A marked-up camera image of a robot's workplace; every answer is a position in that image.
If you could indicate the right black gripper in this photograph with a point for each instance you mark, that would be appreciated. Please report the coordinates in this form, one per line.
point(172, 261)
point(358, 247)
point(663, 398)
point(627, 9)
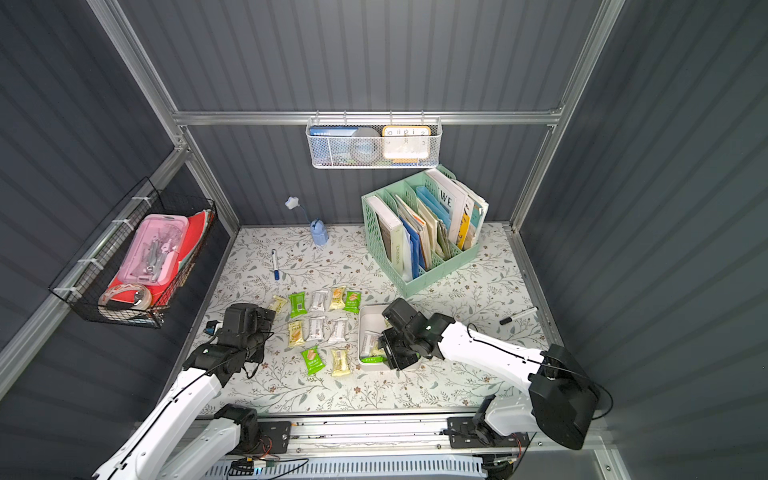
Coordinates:
point(390, 346)

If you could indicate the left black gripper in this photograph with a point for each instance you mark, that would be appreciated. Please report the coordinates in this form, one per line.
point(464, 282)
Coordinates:
point(258, 324)

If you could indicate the yellow cookie packet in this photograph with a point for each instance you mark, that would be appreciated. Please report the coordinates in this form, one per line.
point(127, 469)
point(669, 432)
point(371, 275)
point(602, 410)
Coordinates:
point(340, 362)
point(296, 333)
point(278, 304)
point(337, 301)

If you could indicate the green cookie packet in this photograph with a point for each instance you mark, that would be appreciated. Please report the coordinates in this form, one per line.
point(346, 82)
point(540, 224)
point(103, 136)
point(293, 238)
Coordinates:
point(298, 304)
point(352, 302)
point(313, 360)

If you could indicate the white cookie packet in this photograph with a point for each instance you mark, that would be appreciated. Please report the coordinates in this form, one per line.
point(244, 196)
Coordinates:
point(318, 300)
point(339, 331)
point(316, 329)

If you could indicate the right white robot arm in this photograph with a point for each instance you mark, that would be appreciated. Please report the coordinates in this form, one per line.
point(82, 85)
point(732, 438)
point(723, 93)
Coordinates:
point(560, 398)

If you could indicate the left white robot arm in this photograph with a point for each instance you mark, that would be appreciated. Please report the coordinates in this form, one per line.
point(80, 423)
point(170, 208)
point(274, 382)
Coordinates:
point(149, 452)

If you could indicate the white storage box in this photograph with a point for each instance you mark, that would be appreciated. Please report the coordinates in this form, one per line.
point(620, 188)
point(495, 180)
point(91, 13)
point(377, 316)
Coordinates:
point(371, 325)

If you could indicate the blue box in basket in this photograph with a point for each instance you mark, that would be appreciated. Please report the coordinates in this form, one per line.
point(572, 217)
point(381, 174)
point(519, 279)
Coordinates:
point(330, 145)

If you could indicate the blue white marker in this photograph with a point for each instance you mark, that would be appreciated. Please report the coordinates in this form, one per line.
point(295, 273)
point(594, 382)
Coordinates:
point(275, 265)

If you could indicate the blue folder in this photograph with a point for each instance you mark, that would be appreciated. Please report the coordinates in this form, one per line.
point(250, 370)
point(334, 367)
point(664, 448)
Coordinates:
point(414, 241)

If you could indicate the mint green file organizer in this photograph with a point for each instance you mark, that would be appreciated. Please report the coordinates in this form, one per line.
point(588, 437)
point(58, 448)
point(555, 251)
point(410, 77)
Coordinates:
point(414, 199)

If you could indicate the white brown book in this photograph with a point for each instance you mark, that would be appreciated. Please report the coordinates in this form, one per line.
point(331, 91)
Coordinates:
point(394, 238)

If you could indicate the pink plastic case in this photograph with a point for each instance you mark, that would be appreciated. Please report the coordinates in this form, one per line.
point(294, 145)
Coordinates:
point(154, 250)

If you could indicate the black white pen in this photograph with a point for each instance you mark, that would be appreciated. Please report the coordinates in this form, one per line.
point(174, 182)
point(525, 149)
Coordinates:
point(519, 315)

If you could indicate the blue small bottle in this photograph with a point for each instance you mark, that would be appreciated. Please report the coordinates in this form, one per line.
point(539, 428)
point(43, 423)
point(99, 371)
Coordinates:
point(317, 227)

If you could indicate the clear tape roll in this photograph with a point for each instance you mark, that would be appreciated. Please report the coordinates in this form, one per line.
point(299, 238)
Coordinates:
point(131, 296)

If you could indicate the white book WE cover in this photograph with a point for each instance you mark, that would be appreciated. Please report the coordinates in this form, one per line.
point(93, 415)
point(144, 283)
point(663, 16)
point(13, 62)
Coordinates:
point(456, 201)

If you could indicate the yellow white clock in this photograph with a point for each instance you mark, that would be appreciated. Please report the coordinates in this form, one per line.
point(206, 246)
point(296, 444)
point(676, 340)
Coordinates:
point(406, 143)

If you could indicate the grey tape roll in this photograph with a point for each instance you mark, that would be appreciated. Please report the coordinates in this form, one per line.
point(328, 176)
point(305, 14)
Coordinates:
point(365, 146)

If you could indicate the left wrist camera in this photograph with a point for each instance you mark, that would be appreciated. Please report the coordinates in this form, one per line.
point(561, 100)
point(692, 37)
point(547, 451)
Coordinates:
point(211, 328)

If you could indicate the aluminium rail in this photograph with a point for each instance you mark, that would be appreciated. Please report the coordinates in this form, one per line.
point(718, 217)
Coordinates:
point(372, 429)

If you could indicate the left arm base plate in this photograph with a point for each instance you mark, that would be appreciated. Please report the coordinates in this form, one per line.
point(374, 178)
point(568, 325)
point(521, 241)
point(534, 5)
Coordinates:
point(272, 439)

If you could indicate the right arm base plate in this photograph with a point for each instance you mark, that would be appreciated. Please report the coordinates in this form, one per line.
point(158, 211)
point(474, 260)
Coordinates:
point(464, 433)

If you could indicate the black wire side basket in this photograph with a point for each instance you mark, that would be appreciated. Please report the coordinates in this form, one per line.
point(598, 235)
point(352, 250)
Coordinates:
point(81, 283)

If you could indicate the white wire wall basket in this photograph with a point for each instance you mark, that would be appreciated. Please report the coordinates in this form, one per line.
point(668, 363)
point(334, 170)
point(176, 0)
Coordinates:
point(434, 123)

